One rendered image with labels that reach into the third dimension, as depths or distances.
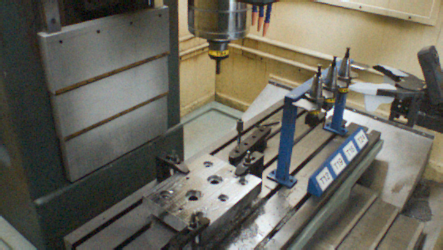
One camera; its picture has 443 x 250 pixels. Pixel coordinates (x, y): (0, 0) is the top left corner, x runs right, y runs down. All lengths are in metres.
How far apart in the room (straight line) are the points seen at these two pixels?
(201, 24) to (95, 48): 0.46
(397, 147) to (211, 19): 1.24
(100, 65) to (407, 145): 1.35
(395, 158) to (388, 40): 0.52
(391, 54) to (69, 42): 1.33
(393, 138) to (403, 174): 0.20
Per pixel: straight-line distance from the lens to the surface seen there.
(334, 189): 1.49
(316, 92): 1.29
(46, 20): 1.25
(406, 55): 1.93
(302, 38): 2.10
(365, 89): 0.85
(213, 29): 0.97
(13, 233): 1.80
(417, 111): 0.89
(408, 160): 1.94
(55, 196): 1.51
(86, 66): 1.34
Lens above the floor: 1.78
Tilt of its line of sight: 27 degrees down
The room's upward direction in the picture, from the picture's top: 3 degrees clockwise
